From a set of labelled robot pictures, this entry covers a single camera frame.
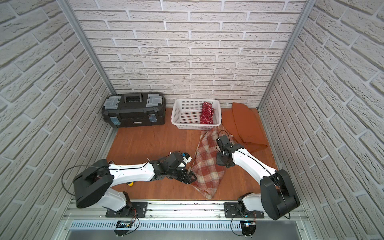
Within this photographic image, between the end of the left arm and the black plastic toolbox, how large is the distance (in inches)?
15.4

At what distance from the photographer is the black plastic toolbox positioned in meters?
0.97

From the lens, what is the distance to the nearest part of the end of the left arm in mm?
633
